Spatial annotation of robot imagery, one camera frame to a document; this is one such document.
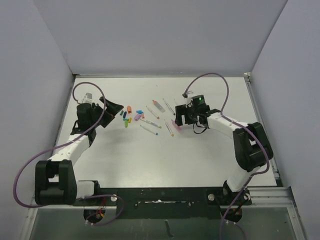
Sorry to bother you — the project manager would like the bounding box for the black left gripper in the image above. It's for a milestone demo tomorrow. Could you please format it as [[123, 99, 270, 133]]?
[[90, 97, 123, 128]]

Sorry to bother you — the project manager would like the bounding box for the orange highlighter cap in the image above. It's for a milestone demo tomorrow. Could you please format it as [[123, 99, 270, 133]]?
[[127, 105, 132, 114]]

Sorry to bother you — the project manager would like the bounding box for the purple highlighter cap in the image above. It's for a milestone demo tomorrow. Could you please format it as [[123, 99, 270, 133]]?
[[134, 113, 142, 121]]

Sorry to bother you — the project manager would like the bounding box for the dark blue pen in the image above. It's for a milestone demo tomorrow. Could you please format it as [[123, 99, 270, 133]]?
[[163, 98, 176, 116]]

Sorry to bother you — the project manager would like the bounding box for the orange highlighter body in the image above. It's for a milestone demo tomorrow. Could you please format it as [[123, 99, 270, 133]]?
[[152, 100, 166, 113]]

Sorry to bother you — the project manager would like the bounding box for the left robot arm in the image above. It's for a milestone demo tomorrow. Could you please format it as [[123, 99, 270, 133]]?
[[34, 97, 124, 206]]

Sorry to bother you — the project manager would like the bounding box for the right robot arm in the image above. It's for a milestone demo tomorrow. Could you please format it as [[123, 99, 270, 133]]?
[[175, 93, 274, 205]]

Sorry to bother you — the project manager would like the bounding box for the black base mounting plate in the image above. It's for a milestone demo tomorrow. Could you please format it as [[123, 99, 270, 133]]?
[[73, 187, 252, 220]]

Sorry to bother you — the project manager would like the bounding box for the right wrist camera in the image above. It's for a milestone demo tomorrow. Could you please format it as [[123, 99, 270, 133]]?
[[182, 90, 195, 105]]

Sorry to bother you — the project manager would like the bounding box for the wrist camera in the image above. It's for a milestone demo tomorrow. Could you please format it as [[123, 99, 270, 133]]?
[[182, 90, 195, 105], [77, 92, 93, 105]]

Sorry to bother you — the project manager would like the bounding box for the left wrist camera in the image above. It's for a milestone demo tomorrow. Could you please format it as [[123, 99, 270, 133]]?
[[77, 92, 93, 105]]

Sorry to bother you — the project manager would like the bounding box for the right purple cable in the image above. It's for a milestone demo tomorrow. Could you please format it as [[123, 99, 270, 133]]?
[[184, 72, 272, 240]]

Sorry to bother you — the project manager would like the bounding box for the purple cable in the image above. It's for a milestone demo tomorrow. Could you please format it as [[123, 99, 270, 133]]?
[[184, 72, 272, 240], [12, 82, 125, 227]]

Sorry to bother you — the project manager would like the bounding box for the right side aluminium rail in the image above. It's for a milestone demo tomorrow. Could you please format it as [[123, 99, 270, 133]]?
[[243, 72, 281, 181]]

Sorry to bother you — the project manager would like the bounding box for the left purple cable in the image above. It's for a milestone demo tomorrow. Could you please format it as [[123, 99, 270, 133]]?
[[12, 82, 125, 227]]

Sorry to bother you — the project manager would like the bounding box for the aluminium frame rail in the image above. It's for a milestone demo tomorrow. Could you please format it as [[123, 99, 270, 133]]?
[[20, 187, 307, 240]]

